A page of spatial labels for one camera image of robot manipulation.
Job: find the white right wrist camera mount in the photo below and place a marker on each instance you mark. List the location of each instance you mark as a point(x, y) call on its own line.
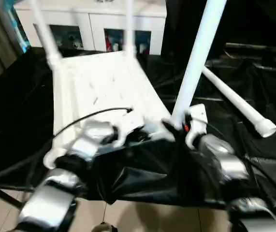
point(198, 116)

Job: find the light blue plastic rack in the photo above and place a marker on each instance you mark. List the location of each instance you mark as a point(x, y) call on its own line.
point(20, 31)

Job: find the white plastic table top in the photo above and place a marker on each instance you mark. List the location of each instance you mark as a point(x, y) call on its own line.
point(104, 84)

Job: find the dark rounded robot torso part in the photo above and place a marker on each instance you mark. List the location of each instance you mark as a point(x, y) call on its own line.
point(104, 228)

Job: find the black folding table frame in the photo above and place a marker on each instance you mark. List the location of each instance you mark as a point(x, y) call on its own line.
point(9, 198)

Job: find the black mat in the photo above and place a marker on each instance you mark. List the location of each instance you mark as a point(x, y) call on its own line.
point(152, 169)

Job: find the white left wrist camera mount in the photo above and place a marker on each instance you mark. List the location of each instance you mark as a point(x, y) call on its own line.
point(130, 123)

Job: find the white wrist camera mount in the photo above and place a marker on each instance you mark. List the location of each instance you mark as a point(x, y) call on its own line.
point(198, 116)
point(130, 123)

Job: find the red bottle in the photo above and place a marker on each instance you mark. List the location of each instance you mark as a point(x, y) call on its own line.
point(108, 42)

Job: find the dark low bench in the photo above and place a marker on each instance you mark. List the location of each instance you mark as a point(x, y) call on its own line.
point(258, 48)

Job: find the white glass-door cabinet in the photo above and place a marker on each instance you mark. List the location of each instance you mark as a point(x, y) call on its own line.
point(91, 17)

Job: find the black speaker with gold label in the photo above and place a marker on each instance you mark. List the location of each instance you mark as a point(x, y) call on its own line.
point(249, 19)

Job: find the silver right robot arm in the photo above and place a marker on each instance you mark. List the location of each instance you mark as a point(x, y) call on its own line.
point(232, 164)

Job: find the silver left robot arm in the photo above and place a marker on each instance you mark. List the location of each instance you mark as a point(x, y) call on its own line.
point(50, 198)

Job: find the white plastic table leg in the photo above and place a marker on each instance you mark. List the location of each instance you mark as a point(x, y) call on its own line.
point(198, 53)
point(130, 29)
point(47, 31)
point(236, 101)

